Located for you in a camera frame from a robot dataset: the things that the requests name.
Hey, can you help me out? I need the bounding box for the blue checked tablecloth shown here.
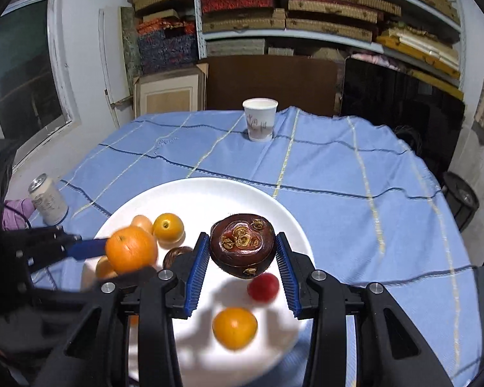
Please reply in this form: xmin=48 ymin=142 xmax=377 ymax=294
xmin=57 ymin=107 xmax=484 ymax=386

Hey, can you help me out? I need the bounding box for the white metal storage shelf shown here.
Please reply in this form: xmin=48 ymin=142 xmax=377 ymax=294
xmin=194 ymin=0 xmax=462 ymax=86

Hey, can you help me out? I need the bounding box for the small red cherry tomato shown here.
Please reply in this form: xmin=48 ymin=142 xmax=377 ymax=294
xmin=247 ymin=273 xmax=280 ymax=303

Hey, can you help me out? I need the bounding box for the pale peach round fruit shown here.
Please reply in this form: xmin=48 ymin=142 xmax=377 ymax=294
xmin=130 ymin=215 xmax=153 ymax=234

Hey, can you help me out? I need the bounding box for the brown cardboard panel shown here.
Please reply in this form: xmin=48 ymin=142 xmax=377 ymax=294
xmin=205 ymin=55 xmax=338 ymax=116

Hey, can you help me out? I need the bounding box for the yellow orange round fruit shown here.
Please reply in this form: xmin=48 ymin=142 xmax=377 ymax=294
xmin=212 ymin=308 xmax=258 ymax=351

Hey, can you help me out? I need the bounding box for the large orange tangerine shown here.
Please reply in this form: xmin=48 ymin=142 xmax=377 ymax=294
xmin=105 ymin=226 xmax=158 ymax=274

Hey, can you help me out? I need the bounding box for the dark brown mangosteen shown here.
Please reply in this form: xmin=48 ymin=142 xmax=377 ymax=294
xmin=209 ymin=213 xmax=277 ymax=280

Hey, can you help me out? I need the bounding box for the black chair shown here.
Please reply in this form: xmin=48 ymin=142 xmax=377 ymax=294
xmin=342 ymin=58 xmax=480 ymax=231

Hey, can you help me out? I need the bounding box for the white paper cup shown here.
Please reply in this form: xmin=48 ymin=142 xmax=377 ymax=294
xmin=242 ymin=98 xmax=279 ymax=143

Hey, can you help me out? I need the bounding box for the framed picture leaning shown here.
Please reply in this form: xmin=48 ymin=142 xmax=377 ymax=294
xmin=133 ymin=64 xmax=209 ymax=118

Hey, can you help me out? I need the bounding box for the dark glass window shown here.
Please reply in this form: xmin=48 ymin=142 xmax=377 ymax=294
xmin=0 ymin=0 xmax=80 ymax=164

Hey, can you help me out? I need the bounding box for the small dark chestnut fruit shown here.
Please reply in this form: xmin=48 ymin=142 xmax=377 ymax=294
xmin=162 ymin=246 xmax=193 ymax=270

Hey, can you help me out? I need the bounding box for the yellow orange kumquat fruit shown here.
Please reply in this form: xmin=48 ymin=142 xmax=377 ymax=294
xmin=152 ymin=213 xmax=185 ymax=244

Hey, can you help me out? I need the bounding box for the white beverage can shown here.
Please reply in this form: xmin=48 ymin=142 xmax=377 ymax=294
xmin=28 ymin=173 xmax=69 ymax=225

